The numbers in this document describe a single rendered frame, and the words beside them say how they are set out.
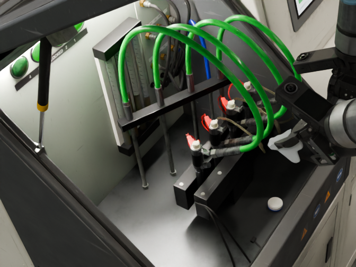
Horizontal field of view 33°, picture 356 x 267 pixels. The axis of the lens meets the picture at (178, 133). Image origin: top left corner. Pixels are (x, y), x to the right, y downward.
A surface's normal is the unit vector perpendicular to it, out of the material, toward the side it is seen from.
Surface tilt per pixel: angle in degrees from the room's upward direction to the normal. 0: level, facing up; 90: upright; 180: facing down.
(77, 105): 90
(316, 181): 0
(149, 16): 90
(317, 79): 0
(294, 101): 16
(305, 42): 76
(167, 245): 0
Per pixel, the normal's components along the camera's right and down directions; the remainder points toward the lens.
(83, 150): 0.82, 0.33
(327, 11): 0.77, 0.15
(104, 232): 0.48, -0.29
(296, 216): -0.11, -0.71
